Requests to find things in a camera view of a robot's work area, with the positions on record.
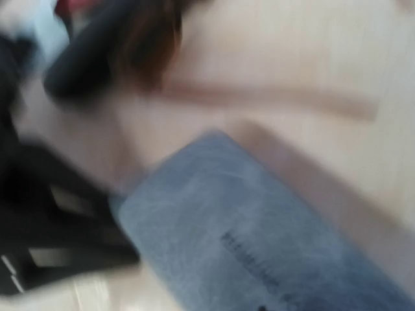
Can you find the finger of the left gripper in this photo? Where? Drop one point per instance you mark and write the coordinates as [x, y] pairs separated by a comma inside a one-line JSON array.
[[46, 202], [34, 258]]

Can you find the black hard glasses case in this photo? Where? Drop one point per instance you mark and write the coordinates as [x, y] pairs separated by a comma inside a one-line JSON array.
[[82, 68]]

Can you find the grey green glasses case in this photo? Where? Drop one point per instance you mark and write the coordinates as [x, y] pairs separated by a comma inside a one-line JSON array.
[[224, 233]]

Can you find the brown frame sunglasses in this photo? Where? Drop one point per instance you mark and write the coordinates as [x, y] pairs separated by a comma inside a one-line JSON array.
[[155, 37]]

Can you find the red floral round case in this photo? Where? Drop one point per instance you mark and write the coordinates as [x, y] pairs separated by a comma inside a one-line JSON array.
[[68, 7]]

